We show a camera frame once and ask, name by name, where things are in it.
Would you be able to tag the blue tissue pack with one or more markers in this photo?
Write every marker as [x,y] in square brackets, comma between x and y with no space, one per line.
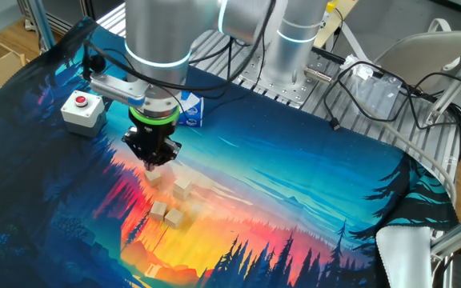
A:
[192,112]

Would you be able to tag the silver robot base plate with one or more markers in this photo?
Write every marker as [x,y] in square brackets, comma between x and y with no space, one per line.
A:
[290,90]

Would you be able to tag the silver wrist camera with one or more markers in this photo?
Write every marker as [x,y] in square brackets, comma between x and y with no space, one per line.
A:
[114,90]

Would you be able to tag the beige board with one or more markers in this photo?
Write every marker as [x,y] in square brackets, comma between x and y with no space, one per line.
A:
[344,16]

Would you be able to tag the grey emergency stop button box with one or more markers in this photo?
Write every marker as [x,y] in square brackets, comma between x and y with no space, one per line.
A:
[82,116]

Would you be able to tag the colourful forest sunset mat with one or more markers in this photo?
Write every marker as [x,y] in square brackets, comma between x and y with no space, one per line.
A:
[294,160]

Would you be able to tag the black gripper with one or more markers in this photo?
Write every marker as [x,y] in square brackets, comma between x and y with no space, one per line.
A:
[154,138]

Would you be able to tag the aluminium frame post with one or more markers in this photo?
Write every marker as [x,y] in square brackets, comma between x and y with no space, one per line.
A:
[458,236]
[454,84]
[43,24]

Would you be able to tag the beige chair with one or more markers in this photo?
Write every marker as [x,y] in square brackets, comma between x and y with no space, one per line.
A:
[422,52]

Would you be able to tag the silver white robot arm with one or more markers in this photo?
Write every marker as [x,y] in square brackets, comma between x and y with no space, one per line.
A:
[158,32]

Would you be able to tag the yellow clip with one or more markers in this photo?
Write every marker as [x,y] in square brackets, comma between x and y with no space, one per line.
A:
[331,6]

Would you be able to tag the clear plastic bag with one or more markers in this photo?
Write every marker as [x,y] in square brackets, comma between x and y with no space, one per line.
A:
[378,96]

